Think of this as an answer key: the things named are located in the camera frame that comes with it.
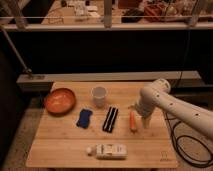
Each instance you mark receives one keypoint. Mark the orange ceramic bowl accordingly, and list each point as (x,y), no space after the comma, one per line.
(60,101)

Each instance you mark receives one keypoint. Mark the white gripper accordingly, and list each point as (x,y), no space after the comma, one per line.
(145,110)

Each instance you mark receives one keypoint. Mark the orange pepper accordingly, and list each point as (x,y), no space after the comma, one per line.
(133,126)

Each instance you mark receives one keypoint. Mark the wooden table board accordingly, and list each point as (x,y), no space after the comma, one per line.
(60,143)

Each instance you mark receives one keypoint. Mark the clear plastic cup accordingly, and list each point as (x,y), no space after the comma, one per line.
(99,96)

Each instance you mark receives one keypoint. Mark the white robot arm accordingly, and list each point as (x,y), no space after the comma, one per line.
(157,94)

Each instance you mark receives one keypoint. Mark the black white striped block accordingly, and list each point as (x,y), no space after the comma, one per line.
(110,120)

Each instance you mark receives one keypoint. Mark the white plastic bottle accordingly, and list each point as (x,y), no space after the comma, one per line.
(108,151)

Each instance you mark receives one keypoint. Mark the grey metal beam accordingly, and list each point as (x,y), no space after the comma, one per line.
(42,82)

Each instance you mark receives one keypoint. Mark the blue sponge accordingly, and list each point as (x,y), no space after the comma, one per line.
(84,118)

